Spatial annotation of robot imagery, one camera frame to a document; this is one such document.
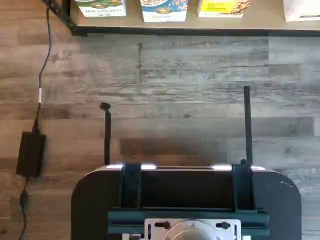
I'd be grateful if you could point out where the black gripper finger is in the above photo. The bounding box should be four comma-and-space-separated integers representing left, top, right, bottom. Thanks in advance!
99, 102, 112, 166
240, 85, 254, 167

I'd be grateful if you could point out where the blue white oatmeal box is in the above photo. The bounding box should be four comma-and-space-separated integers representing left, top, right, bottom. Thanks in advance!
140, 0, 187, 23

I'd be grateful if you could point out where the yellow white oatmeal box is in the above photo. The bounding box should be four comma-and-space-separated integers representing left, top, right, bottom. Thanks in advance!
197, 0, 246, 19

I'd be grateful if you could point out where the white tea box black band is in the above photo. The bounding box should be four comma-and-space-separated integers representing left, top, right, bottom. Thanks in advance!
283, 0, 320, 23

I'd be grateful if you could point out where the green white oatmeal box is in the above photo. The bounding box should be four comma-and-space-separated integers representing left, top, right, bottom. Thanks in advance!
74, 0, 127, 18

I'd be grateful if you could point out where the black power adapter brick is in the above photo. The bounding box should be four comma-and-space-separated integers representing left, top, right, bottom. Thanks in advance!
15, 130, 48, 179

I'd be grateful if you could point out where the black cable with white tag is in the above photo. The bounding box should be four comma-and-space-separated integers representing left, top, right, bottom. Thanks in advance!
33, 0, 54, 134

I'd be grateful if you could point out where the black power cable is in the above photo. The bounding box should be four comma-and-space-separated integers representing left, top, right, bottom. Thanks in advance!
19, 174, 30, 240

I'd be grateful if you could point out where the black frame wooden shelf unit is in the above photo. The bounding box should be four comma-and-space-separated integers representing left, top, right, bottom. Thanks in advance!
42, 0, 320, 38

